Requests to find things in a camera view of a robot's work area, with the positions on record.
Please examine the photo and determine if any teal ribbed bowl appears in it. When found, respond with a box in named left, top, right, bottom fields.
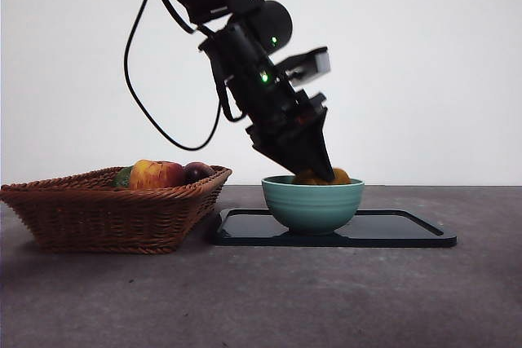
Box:
left=261, top=175, right=365, bottom=237

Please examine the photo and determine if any dark purple plum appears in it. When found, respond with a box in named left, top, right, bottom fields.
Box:
left=183, top=161, right=216, bottom=186

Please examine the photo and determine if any dark rectangular tray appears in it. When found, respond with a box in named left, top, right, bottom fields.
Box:
left=212, top=208, right=458, bottom=249

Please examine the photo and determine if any red yellow apple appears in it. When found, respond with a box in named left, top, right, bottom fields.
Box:
left=129, top=159, right=187, bottom=191

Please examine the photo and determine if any green avocado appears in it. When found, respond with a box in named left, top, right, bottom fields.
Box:
left=112, top=166, right=135, bottom=188

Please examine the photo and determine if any brown wicker basket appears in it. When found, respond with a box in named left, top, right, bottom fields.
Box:
left=0, top=165, right=233, bottom=255

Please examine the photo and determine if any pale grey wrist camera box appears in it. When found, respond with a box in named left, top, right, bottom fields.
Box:
left=273, top=46, right=332, bottom=86

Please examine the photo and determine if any black cable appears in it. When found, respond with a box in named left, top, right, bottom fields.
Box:
left=124, top=0, right=224, bottom=152

